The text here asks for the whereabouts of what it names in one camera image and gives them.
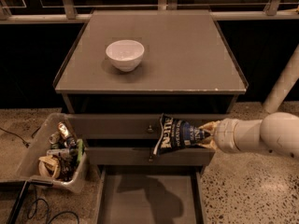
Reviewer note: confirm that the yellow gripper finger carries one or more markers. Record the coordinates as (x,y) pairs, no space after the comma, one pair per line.
(209,144)
(210,126)

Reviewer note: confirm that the top grey drawer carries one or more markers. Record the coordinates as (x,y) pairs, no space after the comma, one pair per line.
(116,126)

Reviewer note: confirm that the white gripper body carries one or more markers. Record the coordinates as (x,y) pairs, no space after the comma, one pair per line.
(224,135)

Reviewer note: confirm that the grey drawer cabinet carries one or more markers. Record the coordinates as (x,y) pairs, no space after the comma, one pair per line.
(187,71)

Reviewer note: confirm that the green packet in bin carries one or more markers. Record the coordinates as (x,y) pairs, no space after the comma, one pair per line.
(80,146)

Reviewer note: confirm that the white ceramic bowl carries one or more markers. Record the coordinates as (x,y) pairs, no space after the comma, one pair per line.
(125,55)

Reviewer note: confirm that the black metal frame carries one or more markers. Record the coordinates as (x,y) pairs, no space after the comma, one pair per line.
(19,189)

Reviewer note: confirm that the orange silver can in bin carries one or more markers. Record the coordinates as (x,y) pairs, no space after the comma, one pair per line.
(63,130)

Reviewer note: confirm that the grey drawer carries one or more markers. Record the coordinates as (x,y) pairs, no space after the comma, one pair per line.
(150,195)
(137,151)
(116,126)

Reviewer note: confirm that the middle grey drawer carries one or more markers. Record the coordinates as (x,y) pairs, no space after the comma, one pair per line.
(137,151)

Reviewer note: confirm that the tan round packet in bin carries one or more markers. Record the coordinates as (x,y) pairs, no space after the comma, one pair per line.
(49,166)

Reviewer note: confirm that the clear plastic bin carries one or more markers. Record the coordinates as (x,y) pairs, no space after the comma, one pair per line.
(30,163)

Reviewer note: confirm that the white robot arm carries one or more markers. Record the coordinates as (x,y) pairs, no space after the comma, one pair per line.
(277,133)

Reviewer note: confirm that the metal window railing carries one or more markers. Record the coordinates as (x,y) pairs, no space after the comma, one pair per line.
(54,11)

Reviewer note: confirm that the blue chip bag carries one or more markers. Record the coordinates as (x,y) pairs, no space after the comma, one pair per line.
(177,134)

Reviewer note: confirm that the bottom grey drawer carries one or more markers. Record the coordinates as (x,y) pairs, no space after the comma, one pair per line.
(150,195)

